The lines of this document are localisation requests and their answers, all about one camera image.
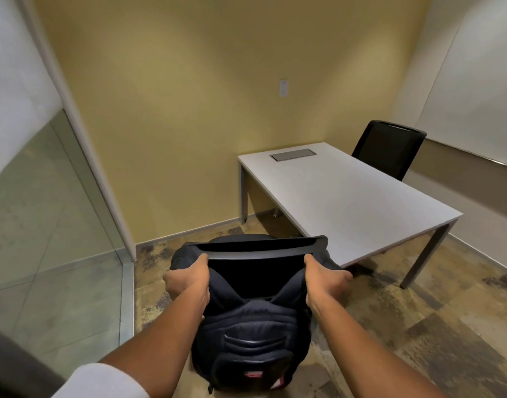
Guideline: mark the person's right hand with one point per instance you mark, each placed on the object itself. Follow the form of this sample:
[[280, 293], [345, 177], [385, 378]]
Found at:
[[326, 283]]

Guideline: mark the person's left hand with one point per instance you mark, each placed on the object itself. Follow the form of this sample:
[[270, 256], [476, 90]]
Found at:
[[186, 283]]

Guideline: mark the person's left fingers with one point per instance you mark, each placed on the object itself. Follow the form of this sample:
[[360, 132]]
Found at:
[[202, 264]]

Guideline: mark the person's right fingers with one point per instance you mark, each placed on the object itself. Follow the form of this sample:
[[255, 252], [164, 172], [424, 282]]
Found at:
[[311, 265]]

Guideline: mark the black mesh office chair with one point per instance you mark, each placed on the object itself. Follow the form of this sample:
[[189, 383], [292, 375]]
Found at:
[[388, 149], [257, 249]]

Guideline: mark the person's left forearm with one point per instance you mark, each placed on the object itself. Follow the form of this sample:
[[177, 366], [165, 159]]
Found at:
[[166, 348]]

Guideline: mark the person's right forearm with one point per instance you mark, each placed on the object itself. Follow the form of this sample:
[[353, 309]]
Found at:
[[361, 352]]

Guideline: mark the white rectangular table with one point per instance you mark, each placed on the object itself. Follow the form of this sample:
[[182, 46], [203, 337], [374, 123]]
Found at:
[[340, 194]]

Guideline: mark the black backpack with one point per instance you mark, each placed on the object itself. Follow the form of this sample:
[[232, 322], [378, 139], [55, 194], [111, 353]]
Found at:
[[253, 329]]

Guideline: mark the white sleeve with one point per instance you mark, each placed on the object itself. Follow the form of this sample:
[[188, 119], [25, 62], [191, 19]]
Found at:
[[100, 383]]

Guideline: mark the glass partition panel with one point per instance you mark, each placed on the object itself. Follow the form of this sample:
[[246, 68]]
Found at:
[[42, 244]]

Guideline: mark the white partition frame post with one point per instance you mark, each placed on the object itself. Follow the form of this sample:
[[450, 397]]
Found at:
[[91, 161]]

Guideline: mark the white wall outlet plate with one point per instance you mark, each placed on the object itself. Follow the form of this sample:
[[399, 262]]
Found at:
[[283, 88]]

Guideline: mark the white wall whiteboard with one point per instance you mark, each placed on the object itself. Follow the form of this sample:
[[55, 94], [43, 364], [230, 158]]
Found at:
[[477, 78]]

